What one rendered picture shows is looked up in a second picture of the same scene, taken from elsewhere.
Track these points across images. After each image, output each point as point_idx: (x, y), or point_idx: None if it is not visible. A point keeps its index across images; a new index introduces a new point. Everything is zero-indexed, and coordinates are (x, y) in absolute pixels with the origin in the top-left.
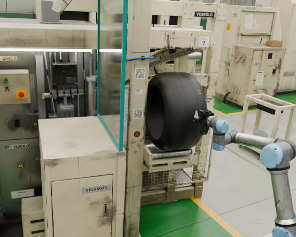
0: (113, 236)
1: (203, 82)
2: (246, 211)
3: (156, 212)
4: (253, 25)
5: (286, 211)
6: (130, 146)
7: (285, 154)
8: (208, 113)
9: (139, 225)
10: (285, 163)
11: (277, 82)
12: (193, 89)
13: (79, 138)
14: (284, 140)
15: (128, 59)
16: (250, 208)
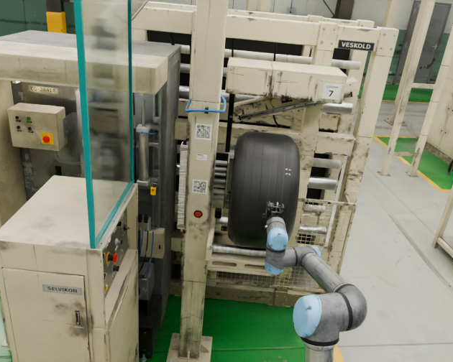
0: (94, 353)
1: (344, 149)
2: (387, 354)
3: (251, 316)
4: None
5: None
6: (188, 228)
7: (328, 321)
8: (272, 211)
9: (219, 327)
10: (324, 337)
11: None
12: (278, 166)
13: (66, 215)
14: (344, 295)
15: (185, 110)
16: (396, 350)
